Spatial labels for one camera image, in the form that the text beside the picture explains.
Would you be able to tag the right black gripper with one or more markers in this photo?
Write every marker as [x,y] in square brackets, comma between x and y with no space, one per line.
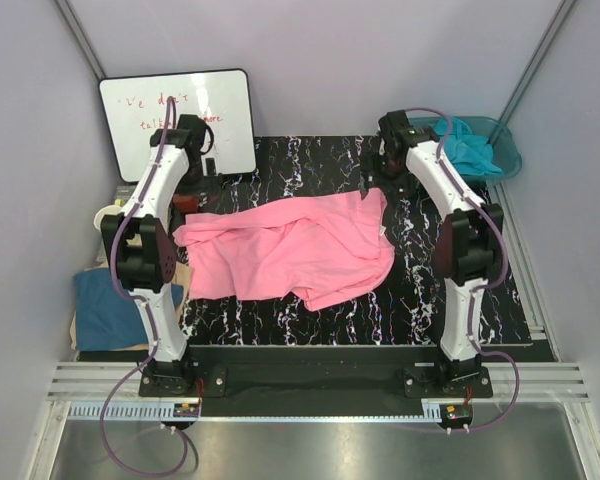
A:
[402,187]

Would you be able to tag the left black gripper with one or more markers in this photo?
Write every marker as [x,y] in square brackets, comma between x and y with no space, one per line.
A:
[206,184]

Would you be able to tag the pink t shirt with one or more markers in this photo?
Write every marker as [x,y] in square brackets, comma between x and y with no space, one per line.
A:
[325,250]

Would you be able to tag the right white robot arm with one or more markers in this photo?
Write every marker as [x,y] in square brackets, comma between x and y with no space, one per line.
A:
[470,253]

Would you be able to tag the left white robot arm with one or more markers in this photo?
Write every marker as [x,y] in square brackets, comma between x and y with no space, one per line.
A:
[142,257]

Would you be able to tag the dark red small box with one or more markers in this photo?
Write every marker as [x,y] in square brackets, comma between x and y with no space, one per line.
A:
[186,204]

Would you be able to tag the grey white booklet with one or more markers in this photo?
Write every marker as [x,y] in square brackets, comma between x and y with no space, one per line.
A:
[122,195]

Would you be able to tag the turquoise t shirt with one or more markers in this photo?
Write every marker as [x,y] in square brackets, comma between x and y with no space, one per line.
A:
[470,154]

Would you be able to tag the yellow green mug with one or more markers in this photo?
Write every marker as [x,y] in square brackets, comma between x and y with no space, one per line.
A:
[99,216]

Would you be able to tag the teal plastic basin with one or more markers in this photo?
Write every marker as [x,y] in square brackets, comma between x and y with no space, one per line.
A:
[506,155]

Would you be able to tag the folded blue t shirt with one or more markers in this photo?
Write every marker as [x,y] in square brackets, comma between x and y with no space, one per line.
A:
[104,320]

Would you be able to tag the white whiteboard black frame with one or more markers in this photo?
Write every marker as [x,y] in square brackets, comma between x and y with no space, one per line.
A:
[135,108]

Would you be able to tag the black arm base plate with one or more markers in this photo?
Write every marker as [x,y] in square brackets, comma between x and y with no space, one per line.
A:
[331,401]

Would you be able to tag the aluminium extrusion rail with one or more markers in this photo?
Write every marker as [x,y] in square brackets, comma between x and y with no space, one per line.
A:
[537,382]

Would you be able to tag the white slotted cable duct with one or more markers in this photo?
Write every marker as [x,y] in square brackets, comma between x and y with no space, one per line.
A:
[165,411]

